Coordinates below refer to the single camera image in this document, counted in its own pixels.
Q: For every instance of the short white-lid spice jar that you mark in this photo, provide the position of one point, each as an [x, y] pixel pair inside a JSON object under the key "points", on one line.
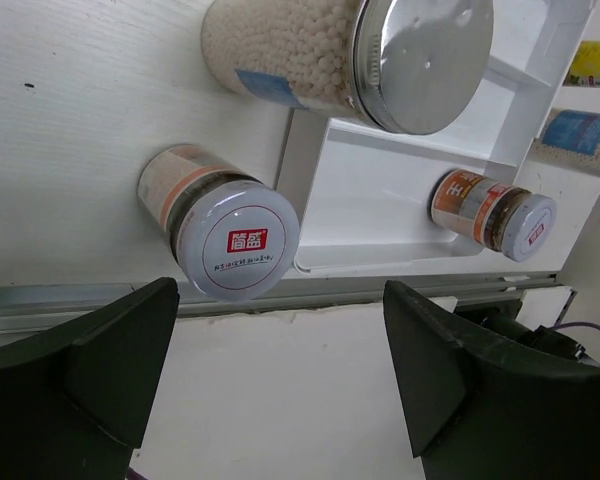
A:
{"points": [[500, 217], [233, 237]]}

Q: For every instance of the right small yellow-label bottle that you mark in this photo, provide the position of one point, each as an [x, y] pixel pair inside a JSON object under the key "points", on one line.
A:
{"points": [[584, 70]]}

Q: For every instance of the left tall silver-lid jar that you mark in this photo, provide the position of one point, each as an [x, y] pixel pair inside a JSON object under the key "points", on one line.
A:
{"points": [[401, 66]]}

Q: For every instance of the tall silver-lid jar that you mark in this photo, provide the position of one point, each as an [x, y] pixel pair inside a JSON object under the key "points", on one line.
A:
{"points": [[401, 66], [570, 139]]}

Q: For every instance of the right tall silver-lid jar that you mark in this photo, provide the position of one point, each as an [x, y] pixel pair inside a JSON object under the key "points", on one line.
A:
{"points": [[570, 139]]}

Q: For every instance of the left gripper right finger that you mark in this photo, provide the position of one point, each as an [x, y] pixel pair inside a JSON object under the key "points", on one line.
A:
{"points": [[481, 404]]}

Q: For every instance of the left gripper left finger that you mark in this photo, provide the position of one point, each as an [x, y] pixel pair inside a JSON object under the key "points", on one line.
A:
{"points": [[75, 400]]}

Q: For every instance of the aluminium front rail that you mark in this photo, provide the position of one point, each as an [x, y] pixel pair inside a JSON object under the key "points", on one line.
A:
{"points": [[32, 308]]}

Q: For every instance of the white tiered organizer tray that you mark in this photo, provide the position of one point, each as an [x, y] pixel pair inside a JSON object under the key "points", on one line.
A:
{"points": [[361, 194]]}

